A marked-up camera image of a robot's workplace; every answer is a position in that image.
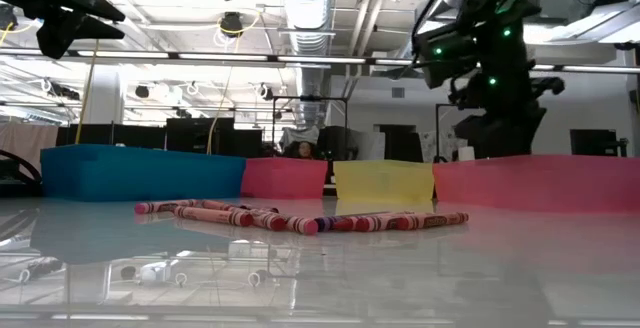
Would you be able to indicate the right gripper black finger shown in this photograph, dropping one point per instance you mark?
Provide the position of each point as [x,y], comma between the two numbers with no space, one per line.
[500,149]

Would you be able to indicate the red crayon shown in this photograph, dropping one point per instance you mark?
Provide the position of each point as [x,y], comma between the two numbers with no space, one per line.
[345,224]
[215,215]
[270,222]
[302,226]
[160,206]
[375,223]
[220,203]
[435,220]

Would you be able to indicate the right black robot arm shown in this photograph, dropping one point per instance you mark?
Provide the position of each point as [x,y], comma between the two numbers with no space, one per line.
[500,18]

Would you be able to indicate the white paper roll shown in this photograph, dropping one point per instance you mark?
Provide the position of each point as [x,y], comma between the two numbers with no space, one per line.
[466,154]

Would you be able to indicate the pink plastic bin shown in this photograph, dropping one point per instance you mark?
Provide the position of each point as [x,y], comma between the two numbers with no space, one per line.
[540,183]

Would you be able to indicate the black monitor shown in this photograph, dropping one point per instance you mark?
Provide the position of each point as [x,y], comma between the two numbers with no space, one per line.
[595,142]
[400,143]

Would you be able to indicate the pink hanging cloth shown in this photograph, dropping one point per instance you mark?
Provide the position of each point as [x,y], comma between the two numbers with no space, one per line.
[25,143]

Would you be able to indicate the yellow plastic bin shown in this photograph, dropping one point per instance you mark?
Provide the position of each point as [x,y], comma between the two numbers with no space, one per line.
[382,180]

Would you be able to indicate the blue plastic bin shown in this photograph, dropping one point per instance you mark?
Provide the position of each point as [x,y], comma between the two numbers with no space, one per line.
[140,173]

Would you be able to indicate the black office chair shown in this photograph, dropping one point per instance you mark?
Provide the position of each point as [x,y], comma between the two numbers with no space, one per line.
[332,143]

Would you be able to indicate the person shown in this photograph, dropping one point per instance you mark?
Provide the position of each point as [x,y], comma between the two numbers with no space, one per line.
[301,149]

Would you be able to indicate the red plastic bin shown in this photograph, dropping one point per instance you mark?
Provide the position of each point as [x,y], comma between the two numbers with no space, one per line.
[285,178]

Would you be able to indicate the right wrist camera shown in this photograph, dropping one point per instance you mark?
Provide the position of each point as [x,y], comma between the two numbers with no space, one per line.
[549,86]

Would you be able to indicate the black ceiling camera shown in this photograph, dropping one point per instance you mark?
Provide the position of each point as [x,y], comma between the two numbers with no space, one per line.
[231,23]

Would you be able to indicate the silver air duct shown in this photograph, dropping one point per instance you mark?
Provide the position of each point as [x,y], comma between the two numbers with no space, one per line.
[307,13]

